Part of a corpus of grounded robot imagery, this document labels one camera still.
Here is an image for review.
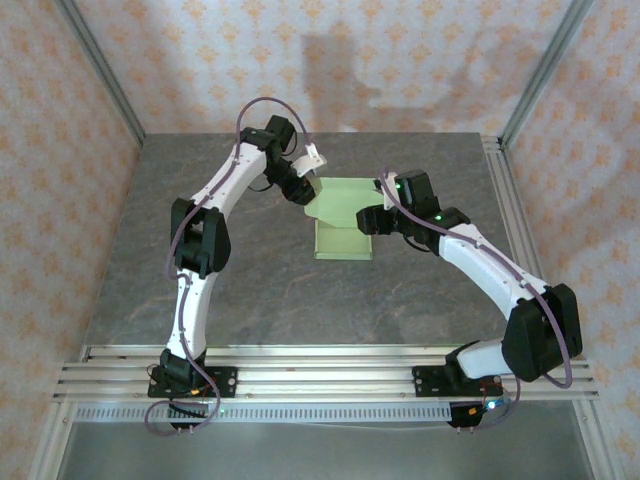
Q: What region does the light green paper box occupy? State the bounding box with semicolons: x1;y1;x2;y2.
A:
304;177;387;262

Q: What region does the black controller board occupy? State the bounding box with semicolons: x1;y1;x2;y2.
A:
448;398;504;431

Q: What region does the aluminium side rail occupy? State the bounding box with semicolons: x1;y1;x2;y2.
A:
482;135;570;347

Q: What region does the aluminium frame post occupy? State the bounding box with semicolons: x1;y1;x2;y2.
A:
499;0;596;147
54;0;147;147

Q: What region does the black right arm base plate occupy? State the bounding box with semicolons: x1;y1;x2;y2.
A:
412;366;504;400

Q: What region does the aluminium mounting rail beam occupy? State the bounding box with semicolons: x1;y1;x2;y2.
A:
52;343;599;402

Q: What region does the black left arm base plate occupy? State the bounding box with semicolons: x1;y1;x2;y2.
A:
147;366;239;400

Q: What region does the slotted grey cable duct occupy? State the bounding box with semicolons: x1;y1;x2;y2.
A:
74;405;454;423

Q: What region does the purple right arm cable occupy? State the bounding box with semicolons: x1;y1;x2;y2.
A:
380;168;575;432

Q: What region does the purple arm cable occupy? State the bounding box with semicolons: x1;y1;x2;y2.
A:
380;168;575;432
144;96;317;437

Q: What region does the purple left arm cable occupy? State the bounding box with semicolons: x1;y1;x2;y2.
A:
144;96;317;437

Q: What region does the aluminium frame leg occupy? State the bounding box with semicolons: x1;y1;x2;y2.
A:
29;399;77;480
573;399;617;480

